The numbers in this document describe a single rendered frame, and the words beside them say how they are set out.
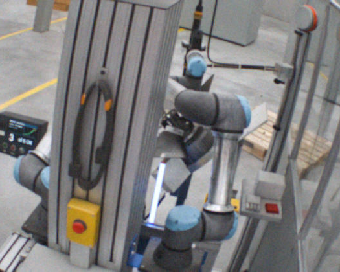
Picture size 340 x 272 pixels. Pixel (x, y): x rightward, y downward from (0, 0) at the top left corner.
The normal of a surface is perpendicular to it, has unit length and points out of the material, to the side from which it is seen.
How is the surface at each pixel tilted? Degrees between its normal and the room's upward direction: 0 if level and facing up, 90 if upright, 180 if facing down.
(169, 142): 6
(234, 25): 90
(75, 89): 90
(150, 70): 90
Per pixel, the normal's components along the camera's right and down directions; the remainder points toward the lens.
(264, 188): -0.14, 0.40
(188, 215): 0.06, -0.88
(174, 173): 0.47, -0.13
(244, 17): -0.40, 0.33
